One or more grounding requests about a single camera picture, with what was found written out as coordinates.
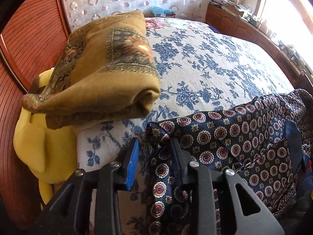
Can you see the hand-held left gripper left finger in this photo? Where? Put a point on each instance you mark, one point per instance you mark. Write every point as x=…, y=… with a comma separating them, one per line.
x=133, y=164

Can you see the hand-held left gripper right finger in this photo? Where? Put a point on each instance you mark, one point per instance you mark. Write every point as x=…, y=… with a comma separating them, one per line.
x=177, y=161

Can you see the navy circle-patterned top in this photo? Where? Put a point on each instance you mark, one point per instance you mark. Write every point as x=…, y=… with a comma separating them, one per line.
x=220, y=137

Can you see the yellow plush toy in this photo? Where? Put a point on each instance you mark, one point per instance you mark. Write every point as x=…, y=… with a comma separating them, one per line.
x=49, y=151

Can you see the mustard patterned folded cloth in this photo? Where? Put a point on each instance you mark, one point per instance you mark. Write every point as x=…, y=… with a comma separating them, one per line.
x=97, y=83

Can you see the blue floral bed sheet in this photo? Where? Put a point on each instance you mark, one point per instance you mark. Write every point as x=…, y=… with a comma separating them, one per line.
x=207, y=61

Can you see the pink floral quilt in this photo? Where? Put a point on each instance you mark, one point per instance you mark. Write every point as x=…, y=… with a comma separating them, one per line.
x=156, y=24

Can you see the long wooden cabinet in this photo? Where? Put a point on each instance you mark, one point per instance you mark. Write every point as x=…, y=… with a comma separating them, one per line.
x=234, y=27

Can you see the box with blue bag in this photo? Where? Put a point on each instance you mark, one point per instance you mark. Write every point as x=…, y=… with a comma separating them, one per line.
x=161, y=11

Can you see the wooden louvered wardrobe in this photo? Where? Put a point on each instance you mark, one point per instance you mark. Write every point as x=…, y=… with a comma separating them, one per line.
x=24, y=41

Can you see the pile of papers and boxes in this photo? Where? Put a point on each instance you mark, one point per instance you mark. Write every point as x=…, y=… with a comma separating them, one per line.
x=227, y=5

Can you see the window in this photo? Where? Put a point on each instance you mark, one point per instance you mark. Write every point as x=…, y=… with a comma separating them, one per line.
x=288, y=2

